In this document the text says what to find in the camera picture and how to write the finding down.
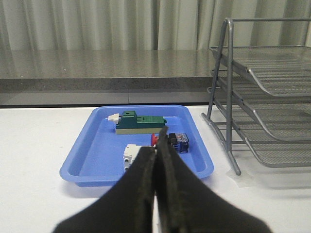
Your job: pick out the green and beige switch module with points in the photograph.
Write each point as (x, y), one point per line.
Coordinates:
(130, 123)

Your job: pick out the red emergency stop button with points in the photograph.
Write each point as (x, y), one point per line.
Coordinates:
(177, 141)

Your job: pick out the silver mesh tray rack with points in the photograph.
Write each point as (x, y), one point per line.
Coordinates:
(262, 94)

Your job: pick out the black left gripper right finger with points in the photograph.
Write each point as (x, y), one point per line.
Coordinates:
(187, 205)

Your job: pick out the blue plastic tray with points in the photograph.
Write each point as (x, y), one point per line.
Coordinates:
(96, 157)

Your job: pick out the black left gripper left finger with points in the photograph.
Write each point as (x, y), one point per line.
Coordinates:
(126, 208)

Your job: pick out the white terminal block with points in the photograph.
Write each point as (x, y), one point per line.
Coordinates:
(129, 155)

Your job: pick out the grey stone counter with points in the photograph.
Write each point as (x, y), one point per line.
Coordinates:
(103, 77)

